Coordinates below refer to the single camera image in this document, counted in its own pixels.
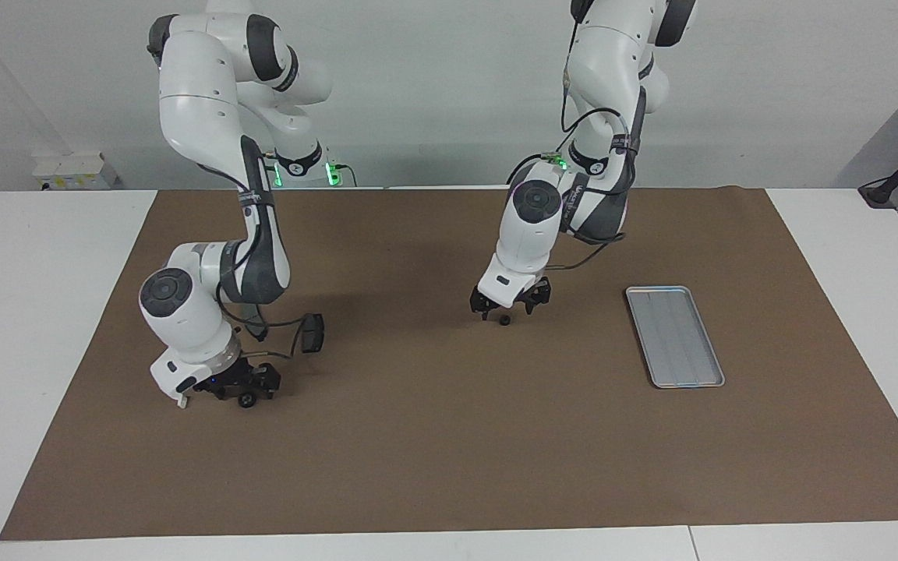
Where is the silver metal tray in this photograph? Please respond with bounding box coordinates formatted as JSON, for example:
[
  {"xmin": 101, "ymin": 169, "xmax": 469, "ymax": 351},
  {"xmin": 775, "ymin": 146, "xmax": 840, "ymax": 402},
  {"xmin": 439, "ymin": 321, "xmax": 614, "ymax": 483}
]
[{"xmin": 625, "ymin": 286, "xmax": 726, "ymax": 389}]

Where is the white power strip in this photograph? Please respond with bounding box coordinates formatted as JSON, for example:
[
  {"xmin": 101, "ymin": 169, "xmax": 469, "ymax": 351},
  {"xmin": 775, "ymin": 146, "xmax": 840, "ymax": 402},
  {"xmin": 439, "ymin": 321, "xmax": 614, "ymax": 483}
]
[{"xmin": 32, "ymin": 152, "xmax": 118, "ymax": 190}]

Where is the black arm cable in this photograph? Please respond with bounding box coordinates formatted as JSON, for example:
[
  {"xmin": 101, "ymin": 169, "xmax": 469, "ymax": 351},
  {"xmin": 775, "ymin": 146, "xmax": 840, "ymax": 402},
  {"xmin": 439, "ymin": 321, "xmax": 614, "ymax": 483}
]
[
  {"xmin": 215, "ymin": 156, "xmax": 311, "ymax": 363},
  {"xmin": 562, "ymin": 78, "xmax": 637, "ymax": 270}
]

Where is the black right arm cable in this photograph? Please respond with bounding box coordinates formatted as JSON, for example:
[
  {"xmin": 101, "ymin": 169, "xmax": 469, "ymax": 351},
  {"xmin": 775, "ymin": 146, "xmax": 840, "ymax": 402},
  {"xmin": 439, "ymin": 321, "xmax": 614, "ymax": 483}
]
[{"xmin": 215, "ymin": 156, "xmax": 311, "ymax": 363}]

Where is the brown table mat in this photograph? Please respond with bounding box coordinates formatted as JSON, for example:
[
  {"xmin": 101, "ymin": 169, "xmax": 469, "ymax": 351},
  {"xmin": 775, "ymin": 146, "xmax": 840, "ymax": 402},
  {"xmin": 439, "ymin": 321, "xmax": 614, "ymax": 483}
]
[{"xmin": 0, "ymin": 187, "xmax": 898, "ymax": 541}]

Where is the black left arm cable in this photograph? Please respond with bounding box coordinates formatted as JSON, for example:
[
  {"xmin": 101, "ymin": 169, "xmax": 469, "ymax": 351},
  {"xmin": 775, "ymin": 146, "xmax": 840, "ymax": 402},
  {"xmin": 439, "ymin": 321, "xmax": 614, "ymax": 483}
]
[{"xmin": 562, "ymin": 78, "xmax": 637, "ymax": 270}]

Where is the black left base cable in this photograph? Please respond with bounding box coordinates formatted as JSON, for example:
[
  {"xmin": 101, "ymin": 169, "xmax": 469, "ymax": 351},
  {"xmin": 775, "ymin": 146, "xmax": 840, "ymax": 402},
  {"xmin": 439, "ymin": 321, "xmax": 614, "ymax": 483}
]
[{"xmin": 507, "ymin": 152, "xmax": 555, "ymax": 185}]

